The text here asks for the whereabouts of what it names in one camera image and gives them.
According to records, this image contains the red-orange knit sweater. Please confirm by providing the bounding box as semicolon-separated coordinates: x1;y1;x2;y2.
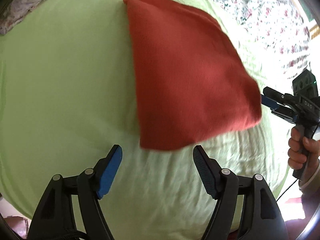
123;0;261;151

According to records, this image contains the person's right forearm sleeve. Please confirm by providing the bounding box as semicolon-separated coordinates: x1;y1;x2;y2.
299;160;319;218

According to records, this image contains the person's right hand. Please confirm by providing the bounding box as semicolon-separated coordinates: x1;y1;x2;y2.
288;128;319;180

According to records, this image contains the white floral bed cover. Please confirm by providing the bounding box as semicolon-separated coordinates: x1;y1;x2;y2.
213;0;311;78

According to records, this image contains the light green bed sheet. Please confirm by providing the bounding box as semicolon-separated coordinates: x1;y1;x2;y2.
0;0;291;240

